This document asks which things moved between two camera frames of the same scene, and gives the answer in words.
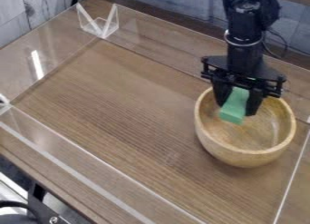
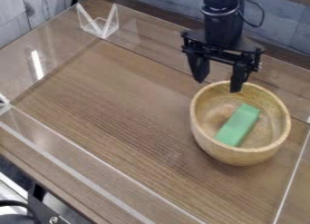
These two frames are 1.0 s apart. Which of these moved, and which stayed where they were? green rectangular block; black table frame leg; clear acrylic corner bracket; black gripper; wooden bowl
Moved: black gripper; green rectangular block
Stayed: wooden bowl; clear acrylic corner bracket; black table frame leg
